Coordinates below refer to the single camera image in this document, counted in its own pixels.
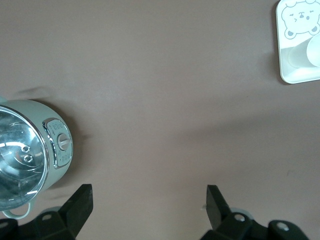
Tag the glass pot lid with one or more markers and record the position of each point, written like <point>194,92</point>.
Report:
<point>17,160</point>

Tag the white plastic cup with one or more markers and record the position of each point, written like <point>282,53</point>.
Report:
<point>312,51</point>

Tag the cream bear print tray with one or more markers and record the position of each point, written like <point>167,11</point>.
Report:
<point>285,65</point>

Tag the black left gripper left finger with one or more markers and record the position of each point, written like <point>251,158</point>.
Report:
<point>77,210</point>

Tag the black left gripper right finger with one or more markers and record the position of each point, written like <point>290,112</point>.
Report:
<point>220,220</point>

